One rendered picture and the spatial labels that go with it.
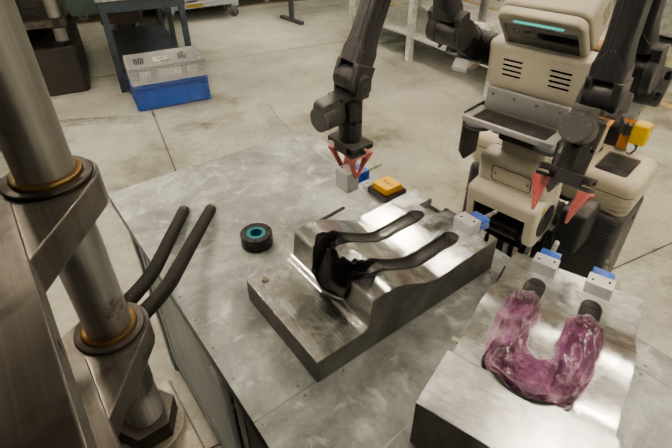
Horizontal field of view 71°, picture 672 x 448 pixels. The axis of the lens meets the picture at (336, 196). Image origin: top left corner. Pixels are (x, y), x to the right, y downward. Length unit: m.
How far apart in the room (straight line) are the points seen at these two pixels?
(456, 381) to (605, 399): 0.24
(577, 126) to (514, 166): 0.50
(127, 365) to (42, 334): 0.31
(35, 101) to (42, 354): 0.26
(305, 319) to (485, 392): 0.35
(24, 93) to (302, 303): 0.62
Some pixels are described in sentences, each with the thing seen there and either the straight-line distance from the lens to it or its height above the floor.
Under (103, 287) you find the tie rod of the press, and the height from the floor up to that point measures 1.13.
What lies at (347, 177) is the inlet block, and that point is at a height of 0.95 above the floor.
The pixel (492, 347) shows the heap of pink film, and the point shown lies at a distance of 0.90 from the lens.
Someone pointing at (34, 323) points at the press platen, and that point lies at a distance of 0.42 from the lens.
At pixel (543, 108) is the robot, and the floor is 1.08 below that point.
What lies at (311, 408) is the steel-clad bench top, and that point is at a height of 0.80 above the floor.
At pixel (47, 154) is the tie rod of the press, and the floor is 1.33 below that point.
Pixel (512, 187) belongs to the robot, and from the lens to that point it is 1.45.
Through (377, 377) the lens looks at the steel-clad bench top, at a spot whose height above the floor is 0.80.
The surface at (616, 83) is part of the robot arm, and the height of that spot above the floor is 1.25.
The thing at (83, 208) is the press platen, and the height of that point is 1.27.
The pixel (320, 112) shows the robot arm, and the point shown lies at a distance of 1.03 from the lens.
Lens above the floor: 1.56
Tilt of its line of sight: 34 degrees down
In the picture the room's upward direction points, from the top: straight up
